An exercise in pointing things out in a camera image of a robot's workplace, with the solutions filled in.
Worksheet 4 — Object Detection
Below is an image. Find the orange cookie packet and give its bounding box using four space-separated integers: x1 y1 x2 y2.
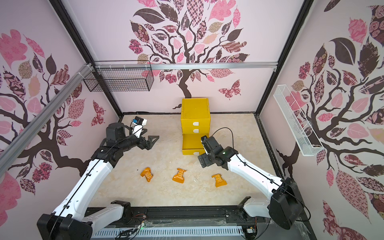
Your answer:
212 174 227 188
172 168 186 184
140 167 154 182

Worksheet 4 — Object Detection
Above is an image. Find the yellow plastic drawer cabinet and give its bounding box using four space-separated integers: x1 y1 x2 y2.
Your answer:
181 98 211 156

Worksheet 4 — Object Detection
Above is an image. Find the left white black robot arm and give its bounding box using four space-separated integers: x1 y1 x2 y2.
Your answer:
37 117 160 240

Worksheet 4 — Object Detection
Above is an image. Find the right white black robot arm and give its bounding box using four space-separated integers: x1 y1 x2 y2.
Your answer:
198 136 304 230

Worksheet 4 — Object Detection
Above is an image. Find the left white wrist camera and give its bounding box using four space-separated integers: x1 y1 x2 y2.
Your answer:
130 116 147 138

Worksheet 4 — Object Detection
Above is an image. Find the black wire basket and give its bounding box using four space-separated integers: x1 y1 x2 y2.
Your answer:
84 60 155 92

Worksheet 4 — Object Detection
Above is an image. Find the white slotted cable duct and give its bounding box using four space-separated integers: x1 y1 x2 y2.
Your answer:
91 226 244 240

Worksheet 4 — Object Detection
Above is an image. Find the aluminium rail back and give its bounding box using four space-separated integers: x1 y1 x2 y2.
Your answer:
95 61 278 70

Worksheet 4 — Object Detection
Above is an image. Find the aluminium rail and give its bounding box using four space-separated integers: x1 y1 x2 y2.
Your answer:
95 61 278 70
1 63 93 175

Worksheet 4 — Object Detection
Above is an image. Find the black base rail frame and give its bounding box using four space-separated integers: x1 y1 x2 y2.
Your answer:
105 206 316 240

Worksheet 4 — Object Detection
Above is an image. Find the white wire shelf basket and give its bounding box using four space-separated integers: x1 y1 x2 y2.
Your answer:
273 85 325 157

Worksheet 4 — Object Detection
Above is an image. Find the aluminium rail left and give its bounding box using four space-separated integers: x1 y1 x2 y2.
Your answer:
1 63 93 175

